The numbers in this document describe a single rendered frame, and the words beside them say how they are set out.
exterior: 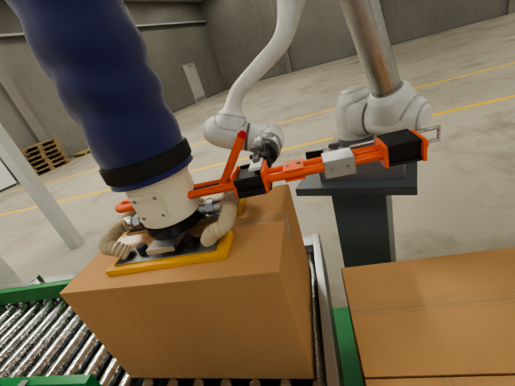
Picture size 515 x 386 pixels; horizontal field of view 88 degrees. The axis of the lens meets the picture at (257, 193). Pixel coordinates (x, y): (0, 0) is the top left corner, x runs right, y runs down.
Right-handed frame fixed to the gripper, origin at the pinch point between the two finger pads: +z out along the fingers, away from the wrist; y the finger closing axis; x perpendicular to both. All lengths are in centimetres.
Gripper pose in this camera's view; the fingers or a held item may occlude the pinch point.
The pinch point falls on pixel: (259, 177)
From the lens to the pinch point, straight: 68.4
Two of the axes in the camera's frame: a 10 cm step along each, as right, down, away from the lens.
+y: 2.7, 8.7, 4.2
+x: -9.6, 1.9, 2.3
